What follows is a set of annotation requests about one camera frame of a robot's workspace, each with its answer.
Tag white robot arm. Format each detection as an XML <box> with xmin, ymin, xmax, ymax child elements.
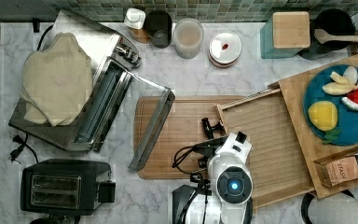
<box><xmin>179</xmin><ymin>132</ymin><xmax>254</xmax><ymax>224</ymax></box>

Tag pink bowl with white lid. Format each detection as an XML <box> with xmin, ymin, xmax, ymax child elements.
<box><xmin>208</xmin><ymin>32</ymin><xmax>241</xmax><ymax>68</ymax></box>

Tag wooden spoon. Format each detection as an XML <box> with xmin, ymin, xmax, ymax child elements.
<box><xmin>314</xmin><ymin>29</ymin><xmax>358</xmax><ymax>44</ymax></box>

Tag toy banana slices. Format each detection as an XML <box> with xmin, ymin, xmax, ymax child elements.
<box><xmin>323</xmin><ymin>66</ymin><xmax>358</xmax><ymax>95</ymax></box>

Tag white paper towel roll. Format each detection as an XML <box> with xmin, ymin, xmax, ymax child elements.
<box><xmin>300</xmin><ymin>193</ymin><xmax>358</xmax><ymax>224</ymax></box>

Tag brown Stash tea box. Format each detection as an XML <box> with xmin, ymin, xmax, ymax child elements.
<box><xmin>323</xmin><ymin>157</ymin><xmax>358</xmax><ymax>187</ymax></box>

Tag black toaster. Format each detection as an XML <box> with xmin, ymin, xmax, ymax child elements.
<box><xmin>21</xmin><ymin>159</ymin><xmax>116</xmax><ymax>216</ymax></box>

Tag blue plate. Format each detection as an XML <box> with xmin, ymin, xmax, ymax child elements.
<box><xmin>302</xmin><ymin>64</ymin><xmax>358</xmax><ymax>146</ymax></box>

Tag teal canister wooden lid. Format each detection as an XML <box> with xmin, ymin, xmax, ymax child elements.
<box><xmin>260</xmin><ymin>11</ymin><xmax>310</xmax><ymax>59</ymax></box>

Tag wooden drawer cabinet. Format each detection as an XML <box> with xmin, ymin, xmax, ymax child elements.
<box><xmin>277</xmin><ymin>54</ymin><xmax>358</xmax><ymax>199</ymax></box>

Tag yellow toy lemon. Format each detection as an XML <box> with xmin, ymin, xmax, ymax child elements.
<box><xmin>308</xmin><ymin>101</ymin><xmax>337</xmax><ymax>131</ymax></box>

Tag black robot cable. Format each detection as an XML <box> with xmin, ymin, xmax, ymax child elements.
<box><xmin>171</xmin><ymin>144</ymin><xmax>213</xmax><ymax>224</ymax></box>

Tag wooden drawer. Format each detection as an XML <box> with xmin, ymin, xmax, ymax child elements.
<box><xmin>215</xmin><ymin>89</ymin><xmax>314</xmax><ymax>209</ymax></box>

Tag clear plastic cup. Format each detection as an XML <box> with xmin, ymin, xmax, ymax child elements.
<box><xmin>173</xmin><ymin>18</ymin><xmax>204</xmax><ymax>59</ymax></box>

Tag black drawer handle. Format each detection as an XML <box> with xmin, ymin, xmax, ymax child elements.
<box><xmin>201</xmin><ymin>118</ymin><xmax>225</xmax><ymax>139</ymax></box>

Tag black power plug cable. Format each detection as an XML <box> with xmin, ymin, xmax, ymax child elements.
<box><xmin>8</xmin><ymin>133</ymin><xmax>40</xmax><ymax>165</ymax></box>

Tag toy green herb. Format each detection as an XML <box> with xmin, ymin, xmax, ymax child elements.
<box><xmin>323</xmin><ymin>128</ymin><xmax>341</xmax><ymax>145</ymax></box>

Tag black cup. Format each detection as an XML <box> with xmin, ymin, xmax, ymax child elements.
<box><xmin>145</xmin><ymin>10</ymin><xmax>172</xmax><ymax>49</ymax></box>

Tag bamboo cutting board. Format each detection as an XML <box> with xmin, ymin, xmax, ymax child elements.
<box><xmin>133</xmin><ymin>95</ymin><xmax>243</xmax><ymax>179</ymax></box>

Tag white cap wooden shaker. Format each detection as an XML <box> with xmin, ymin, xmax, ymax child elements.
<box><xmin>124</xmin><ymin>7</ymin><xmax>149</xmax><ymax>44</ymax></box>

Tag black pot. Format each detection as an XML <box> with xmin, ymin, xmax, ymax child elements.
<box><xmin>298</xmin><ymin>8</ymin><xmax>355</xmax><ymax>60</ymax></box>

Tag beige cloth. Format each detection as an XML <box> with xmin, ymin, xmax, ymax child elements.
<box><xmin>21</xmin><ymin>33</ymin><xmax>93</xmax><ymax>126</ymax></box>

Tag stainless toaster oven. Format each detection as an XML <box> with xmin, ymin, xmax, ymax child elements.
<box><xmin>7</xmin><ymin>8</ymin><xmax>176</xmax><ymax>172</ymax></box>

